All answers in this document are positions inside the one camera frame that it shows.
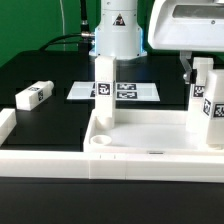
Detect white desk top tray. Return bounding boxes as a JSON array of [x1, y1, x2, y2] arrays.
[[83, 109, 224, 155]]

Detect printed marker sheet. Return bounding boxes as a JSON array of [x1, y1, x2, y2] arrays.
[[67, 82, 160, 102]]

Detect black cable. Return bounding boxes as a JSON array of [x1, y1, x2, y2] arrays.
[[39, 31, 98, 52]]

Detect white U-shaped fence frame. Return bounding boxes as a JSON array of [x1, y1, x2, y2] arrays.
[[0, 107, 224, 184]]

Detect black connector post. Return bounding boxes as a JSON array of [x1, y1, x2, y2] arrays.
[[78, 0, 89, 52]]

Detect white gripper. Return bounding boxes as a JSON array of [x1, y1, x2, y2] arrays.
[[148, 0, 224, 84]]

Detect white thin cable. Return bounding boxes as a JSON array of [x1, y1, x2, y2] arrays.
[[59, 0, 66, 52]]

